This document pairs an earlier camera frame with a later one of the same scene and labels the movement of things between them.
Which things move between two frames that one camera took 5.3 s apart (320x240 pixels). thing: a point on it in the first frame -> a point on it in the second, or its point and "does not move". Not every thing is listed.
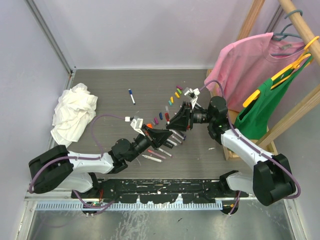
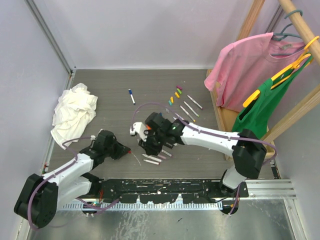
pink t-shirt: x=243 y=68 does not move
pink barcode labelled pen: x=157 y=154 does not move
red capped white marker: x=167 y=118 -> x=155 y=163
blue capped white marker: x=130 y=92 does not move
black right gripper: x=181 y=120 -> x=150 y=149
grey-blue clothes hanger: x=279 y=36 does not move
